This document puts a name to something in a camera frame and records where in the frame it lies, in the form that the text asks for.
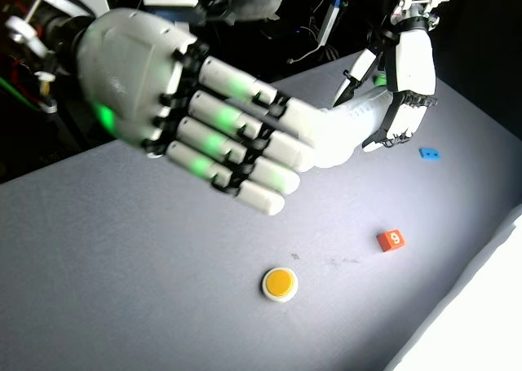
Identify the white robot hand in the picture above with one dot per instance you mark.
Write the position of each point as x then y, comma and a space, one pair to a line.
414, 65
130, 73

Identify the large clear plastic syringe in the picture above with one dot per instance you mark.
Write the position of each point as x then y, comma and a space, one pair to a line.
338, 130

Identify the small green cylinder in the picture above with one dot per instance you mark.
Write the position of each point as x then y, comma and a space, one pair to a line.
380, 79

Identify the blue flat toy brick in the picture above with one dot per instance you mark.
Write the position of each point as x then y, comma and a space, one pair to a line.
430, 154

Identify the orange number cube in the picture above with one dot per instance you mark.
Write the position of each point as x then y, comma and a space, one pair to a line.
390, 241

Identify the grey table cloth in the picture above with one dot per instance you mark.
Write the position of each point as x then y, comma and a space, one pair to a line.
163, 265

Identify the yellow button with white base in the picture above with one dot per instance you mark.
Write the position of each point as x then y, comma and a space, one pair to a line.
280, 283

